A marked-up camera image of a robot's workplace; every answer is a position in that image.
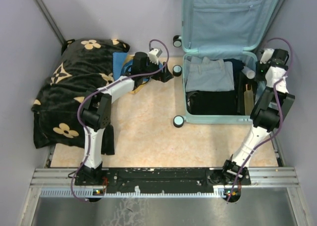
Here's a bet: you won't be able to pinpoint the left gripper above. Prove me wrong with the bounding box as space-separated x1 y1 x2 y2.
141 56 173 83

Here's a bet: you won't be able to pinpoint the white plastic bottle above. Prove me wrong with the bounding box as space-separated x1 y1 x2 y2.
242 66 256 79

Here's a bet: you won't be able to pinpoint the navy blue garment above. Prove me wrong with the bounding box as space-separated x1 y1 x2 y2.
224 58 246 74

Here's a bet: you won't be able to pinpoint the black roll-up pouch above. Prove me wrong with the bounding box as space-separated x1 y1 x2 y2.
237 72 258 115

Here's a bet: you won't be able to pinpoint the gold-capped amber bottle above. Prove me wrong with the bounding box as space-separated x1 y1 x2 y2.
244 84 254 115

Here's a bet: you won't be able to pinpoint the light blue denim jeans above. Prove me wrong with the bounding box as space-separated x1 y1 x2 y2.
184 56 234 92

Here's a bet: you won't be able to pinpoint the black cloth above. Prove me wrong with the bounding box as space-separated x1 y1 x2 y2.
186 91 238 115

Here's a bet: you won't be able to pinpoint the light blue hard-shell suitcase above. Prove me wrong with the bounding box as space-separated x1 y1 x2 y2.
181 0 279 124

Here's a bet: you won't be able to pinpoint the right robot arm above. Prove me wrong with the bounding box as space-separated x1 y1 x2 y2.
221 49 295 184

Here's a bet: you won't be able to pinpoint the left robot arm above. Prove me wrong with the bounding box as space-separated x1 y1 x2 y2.
77 48 168 185

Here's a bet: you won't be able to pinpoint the suitcase wheel middle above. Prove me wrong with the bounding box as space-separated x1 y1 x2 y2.
172 65 182 77

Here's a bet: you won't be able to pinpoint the suitcase wheel on lid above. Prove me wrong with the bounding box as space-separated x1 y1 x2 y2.
172 35 182 48

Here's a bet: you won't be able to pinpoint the blue and yellow shirt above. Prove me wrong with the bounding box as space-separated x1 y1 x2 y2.
112 52 150 94

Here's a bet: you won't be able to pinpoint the suitcase wheel near front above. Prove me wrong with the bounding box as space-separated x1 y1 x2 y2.
173 115 185 128

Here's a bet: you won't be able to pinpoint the black floral fleece blanket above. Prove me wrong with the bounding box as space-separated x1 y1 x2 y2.
31 38 130 149

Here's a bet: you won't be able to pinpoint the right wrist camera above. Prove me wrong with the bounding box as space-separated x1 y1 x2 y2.
260 48 274 64

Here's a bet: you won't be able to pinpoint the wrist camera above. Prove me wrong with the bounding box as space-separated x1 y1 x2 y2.
148 48 162 65
260 48 274 64

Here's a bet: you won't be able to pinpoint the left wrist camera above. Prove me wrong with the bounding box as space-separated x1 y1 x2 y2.
148 48 162 65

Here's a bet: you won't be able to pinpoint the aluminium frame rail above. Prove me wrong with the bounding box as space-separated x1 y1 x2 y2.
30 167 299 202

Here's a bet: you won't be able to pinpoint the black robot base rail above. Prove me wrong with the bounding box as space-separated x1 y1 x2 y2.
75 168 238 194

